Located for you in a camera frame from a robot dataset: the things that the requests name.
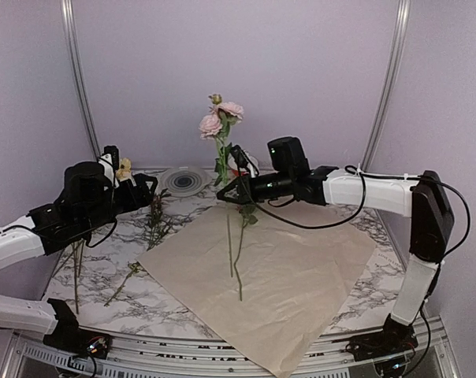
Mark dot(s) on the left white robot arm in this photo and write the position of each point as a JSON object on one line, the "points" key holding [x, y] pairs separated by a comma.
{"points": [[18, 242]]}

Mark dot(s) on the right aluminium corner post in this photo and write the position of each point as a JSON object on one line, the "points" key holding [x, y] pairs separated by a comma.
{"points": [[399, 36]]}

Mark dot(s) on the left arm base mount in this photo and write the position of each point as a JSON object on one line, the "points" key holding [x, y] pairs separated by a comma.
{"points": [[70, 337]]}

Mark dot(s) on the blue fake flower stem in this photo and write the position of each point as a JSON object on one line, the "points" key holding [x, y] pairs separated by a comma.
{"points": [[78, 253]]}

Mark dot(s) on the yellow fake flower stem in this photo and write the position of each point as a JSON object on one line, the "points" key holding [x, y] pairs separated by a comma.
{"points": [[123, 169]]}

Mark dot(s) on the peach wrapping paper sheet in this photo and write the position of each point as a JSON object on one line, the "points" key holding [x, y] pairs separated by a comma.
{"points": [[269, 289]]}

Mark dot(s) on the grey striped plate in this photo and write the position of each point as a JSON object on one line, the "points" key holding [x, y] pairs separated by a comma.
{"points": [[184, 182]]}

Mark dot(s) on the left aluminium corner post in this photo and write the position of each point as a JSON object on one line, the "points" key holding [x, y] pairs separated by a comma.
{"points": [[78, 75]]}

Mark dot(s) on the pink fake rose stem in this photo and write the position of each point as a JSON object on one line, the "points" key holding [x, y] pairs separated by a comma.
{"points": [[217, 126]]}

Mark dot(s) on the aluminium front rail frame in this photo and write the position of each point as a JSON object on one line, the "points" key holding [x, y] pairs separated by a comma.
{"points": [[332, 355]]}

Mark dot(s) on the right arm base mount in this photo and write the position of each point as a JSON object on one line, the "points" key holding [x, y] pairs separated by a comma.
{"points": [[392, 339]]}

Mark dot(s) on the white fake rose stem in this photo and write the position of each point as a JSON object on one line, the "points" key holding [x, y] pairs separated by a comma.
{"points": [[134, 268]]}

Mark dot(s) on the orange and white bowl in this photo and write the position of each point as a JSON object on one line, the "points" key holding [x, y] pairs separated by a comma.
{"points": [[251, 167]]}

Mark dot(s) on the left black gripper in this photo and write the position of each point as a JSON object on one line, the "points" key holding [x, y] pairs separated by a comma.
{"points": [[144, 195]]}

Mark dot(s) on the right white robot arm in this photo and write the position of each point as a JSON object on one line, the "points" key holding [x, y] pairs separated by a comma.
{"points": [[422, 199]]}

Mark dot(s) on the dark pink fake sprig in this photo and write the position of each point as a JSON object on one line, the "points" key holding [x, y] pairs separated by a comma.
{"points": [[158, 224]]}

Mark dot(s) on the aluminium corner post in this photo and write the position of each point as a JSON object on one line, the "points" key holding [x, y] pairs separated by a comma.
{"points": [[399, 36], [78, 75]]}

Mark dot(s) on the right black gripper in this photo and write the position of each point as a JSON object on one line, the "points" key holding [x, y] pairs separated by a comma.
{"points": [[243, 198]]}

